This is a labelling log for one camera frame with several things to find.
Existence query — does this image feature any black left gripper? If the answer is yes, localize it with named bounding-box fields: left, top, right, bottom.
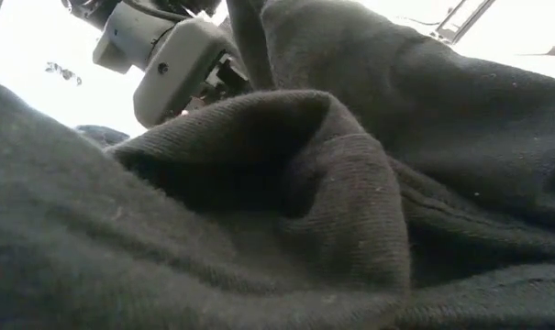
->
left=92, top=0, right=278, bottom=129

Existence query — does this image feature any black garment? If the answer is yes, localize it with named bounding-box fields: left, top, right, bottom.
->
left=0, top=0, right=555, bottom=330

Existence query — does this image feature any black track light fixture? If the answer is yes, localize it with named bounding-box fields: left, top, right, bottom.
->
left=44, top=61, right=83, bottom=87

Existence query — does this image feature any black overhead light bar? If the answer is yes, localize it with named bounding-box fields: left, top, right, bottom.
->
left=435, top=0, right=497, bottom=46

